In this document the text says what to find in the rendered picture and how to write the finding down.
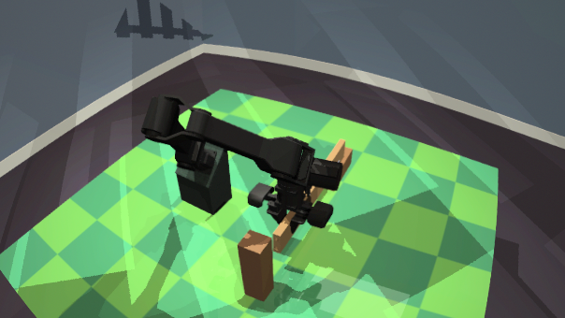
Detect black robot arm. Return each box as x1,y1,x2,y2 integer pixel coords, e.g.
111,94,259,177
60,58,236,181
141,94,343,197

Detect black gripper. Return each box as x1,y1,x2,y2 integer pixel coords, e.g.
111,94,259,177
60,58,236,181
248,181,333,234

